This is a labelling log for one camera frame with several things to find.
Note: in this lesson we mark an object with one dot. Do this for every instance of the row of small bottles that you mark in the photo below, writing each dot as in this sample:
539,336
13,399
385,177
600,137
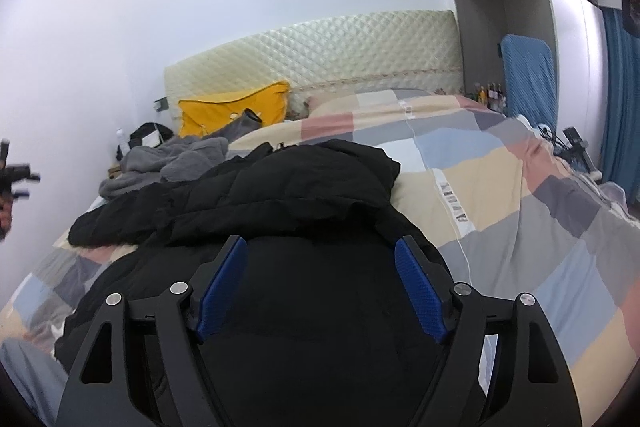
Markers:
490,96

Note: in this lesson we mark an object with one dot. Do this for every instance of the black camera on stand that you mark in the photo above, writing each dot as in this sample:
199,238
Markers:
575,142

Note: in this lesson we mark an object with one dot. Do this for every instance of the grey fleece garment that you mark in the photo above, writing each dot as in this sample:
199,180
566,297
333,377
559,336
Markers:
150,162

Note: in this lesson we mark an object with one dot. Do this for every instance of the grey wall socket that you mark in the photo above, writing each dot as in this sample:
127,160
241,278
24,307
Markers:
160,105

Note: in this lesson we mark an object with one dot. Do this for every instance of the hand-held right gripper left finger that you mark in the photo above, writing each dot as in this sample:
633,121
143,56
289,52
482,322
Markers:
220,289

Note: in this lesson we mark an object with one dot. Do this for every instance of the cream quilted headboard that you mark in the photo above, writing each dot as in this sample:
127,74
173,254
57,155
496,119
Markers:
325,52

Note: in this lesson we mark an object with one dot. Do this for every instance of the dark grey sock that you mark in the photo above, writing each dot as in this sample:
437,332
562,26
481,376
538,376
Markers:
242,123

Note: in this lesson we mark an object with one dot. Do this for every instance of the black puffer jacket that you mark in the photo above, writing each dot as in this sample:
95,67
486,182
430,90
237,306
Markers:
300,217

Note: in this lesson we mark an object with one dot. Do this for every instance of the grey white wardrobe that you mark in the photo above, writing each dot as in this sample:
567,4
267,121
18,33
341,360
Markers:
575,57

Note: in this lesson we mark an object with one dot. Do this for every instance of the blue curtain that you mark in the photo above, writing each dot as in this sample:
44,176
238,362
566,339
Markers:
620,107

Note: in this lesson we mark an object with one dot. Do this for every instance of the black bag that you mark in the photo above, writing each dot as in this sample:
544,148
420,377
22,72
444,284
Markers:
142,132

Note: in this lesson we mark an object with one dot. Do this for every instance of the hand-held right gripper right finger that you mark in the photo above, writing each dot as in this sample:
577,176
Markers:
420,292

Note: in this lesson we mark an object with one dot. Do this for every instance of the wooden nightstand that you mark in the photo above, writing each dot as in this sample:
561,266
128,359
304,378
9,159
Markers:
114,171

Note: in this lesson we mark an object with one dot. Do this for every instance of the checked pastel duvet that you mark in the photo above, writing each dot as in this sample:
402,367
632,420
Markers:
500,187

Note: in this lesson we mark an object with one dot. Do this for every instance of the yellow pillow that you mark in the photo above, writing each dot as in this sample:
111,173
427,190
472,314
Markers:
225,107

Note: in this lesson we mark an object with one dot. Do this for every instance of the floral pillow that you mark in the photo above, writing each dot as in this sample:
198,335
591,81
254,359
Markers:
302,104

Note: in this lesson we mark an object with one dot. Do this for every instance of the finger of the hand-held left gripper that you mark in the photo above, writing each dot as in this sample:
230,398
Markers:
17,172
21,194

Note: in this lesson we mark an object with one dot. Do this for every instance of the blue cloth covered board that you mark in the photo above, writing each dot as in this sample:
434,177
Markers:
527,82

